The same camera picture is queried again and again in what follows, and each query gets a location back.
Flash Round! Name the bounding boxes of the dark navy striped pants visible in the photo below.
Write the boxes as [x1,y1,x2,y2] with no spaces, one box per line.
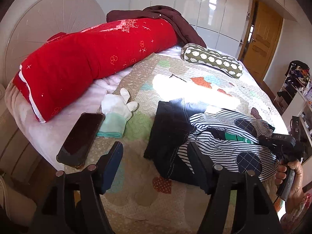
[144,99,278,185]

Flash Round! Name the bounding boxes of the person right hand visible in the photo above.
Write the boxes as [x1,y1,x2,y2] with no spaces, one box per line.
[274,160,304,213]

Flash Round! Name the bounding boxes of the black smartphone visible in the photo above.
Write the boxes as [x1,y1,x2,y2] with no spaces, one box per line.
[56,113,105,169]

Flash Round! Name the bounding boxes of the white tv cabinet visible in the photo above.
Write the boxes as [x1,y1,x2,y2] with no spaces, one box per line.
[282,91,311,192]

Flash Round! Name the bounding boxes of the patchwork heart quilt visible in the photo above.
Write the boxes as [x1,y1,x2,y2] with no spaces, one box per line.
[100,54,287,233]

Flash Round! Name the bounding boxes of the clothes shoe rack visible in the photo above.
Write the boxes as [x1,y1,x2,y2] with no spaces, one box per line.
[273,60,310,115]

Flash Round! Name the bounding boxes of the white mint gloves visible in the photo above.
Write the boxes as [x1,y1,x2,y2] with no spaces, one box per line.
[97,88,139,138]

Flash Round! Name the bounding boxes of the red long bolster pillow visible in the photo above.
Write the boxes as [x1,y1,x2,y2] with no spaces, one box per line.
[13,18,178,123]

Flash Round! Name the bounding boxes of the wooden door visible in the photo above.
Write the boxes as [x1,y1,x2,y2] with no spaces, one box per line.
[238,0,284,83]

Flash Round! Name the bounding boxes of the green hedgehog pattern bolster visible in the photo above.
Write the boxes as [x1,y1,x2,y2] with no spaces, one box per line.
[181,43,243,79]

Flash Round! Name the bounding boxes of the dark maroon garment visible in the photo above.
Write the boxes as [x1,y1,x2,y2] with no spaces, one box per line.
[106,5,207,48]

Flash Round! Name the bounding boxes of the white glossy wardrobe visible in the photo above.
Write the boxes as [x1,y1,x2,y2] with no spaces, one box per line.
[130,0,250,57]

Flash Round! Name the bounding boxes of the pale round headboard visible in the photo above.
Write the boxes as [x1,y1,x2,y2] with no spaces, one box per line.
[1,0,106,87]

